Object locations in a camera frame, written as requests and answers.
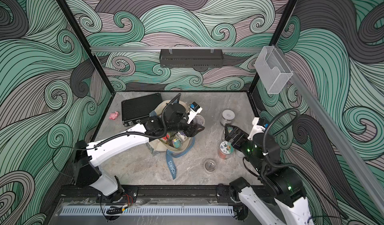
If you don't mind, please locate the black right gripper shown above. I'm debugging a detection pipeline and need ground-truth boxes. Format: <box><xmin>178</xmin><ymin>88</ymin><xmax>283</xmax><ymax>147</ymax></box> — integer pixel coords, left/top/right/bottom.
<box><xmin>226</xmin><ymin>122</ymin><xmax>267</xmax><ymax>173</ymax></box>

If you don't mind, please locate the green lid seed jar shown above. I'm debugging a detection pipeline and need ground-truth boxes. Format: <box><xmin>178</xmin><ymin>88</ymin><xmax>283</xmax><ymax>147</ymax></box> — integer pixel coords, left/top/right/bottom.
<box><xmin>218</xmin><ymin>141</ymin><xmax>234</xmax><ymax>160</ymax></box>

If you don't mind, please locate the clear small seed jar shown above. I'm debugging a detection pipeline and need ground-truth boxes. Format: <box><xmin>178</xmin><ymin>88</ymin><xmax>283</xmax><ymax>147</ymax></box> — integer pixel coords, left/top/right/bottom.
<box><xmin>204</xmin><ymin>160</ymin><xmax>217</xmax><ymax>174</ymax></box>

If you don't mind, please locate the cream canvas tote bag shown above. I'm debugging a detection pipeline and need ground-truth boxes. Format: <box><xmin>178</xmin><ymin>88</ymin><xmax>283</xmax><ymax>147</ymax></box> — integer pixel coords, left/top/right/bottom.
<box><xmin>147</xmin><ymin>100</ymin><xmax>194</xmax><ymax>179</ymax></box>

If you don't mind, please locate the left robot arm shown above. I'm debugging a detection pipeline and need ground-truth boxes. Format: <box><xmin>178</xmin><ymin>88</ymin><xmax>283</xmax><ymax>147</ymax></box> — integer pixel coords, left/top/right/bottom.
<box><xmin>71</xmin><ymin>93</ymin><xmax>205</xmax><ymax>201</ymax></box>

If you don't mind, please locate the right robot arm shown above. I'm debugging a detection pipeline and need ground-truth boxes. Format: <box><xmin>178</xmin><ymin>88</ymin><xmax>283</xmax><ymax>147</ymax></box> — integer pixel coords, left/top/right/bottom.
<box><xmin>224</xmin><ymin>108</ymin><xmax>349</xmax><ymax>225</ymax></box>

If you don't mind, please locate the black ribbed hard case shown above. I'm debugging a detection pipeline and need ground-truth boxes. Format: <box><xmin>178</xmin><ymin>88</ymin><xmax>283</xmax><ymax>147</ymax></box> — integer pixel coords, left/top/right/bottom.
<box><xmin>121</xmin><ymin>93</ymin><xmax>163</xmax><ymax>127</ymax></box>

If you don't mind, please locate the pink toy pig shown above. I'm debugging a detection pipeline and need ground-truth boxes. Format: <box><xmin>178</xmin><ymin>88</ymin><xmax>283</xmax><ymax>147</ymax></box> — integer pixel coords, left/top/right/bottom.
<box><xmin>109</xmin><ymin>111</ymin><xmax>119</xmax><ymax>120</ymax></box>

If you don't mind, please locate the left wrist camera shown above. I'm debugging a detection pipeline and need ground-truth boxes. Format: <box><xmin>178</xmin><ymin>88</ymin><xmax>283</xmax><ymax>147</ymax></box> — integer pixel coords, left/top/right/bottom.
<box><xmin>187</xmin><ymin>102</ymin><xmax>203</xmax><ymax>124</ymax></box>

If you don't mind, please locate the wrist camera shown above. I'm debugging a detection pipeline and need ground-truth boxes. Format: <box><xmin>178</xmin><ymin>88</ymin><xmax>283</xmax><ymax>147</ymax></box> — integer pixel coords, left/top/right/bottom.
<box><xmin>187</xmin><ymin>102</ymin><xmax>203</xmax><ymax>124</ymax></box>
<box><xmin>248</xmin><ymin>117</ymin><xmax>266</xmax><ymax>141</ymax></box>

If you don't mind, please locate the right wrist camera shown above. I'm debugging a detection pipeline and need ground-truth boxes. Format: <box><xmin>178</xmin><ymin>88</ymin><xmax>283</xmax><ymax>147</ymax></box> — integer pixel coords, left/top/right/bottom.
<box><xmin>248</xmin><ymin>117</ymin><xmax>266</xmax><ymax>141</ymax></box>

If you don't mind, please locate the black wall shelf tray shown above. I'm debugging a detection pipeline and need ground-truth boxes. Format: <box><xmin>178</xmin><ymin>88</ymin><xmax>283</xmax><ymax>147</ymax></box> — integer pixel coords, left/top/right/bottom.
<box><xmin>159</xmin><ymin>48</ymin><xmax>224</xmax><ymax>68</ymax></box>

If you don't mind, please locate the white mesh wall basket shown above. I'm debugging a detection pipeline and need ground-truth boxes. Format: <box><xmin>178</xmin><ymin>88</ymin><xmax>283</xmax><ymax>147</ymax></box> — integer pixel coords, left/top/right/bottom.
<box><xmin>255</xmin><ymin>46</ymin><xmax>293</xmax><ymax>94</ymax></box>

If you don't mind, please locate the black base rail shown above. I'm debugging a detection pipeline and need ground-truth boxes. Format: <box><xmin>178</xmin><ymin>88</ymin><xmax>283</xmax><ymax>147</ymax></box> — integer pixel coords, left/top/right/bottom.
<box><xmin>58</xmin><ymin>185</ymin><xmax>236</xmax><ymax>205</ymax></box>

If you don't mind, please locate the white slotted cable duct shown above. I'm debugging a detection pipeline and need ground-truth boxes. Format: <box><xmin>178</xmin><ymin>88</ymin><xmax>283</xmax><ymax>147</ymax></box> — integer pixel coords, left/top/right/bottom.
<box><xmin>59</xmin><ymin>205</ymin><xmax>234</xmax><ymax>217</ymax></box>

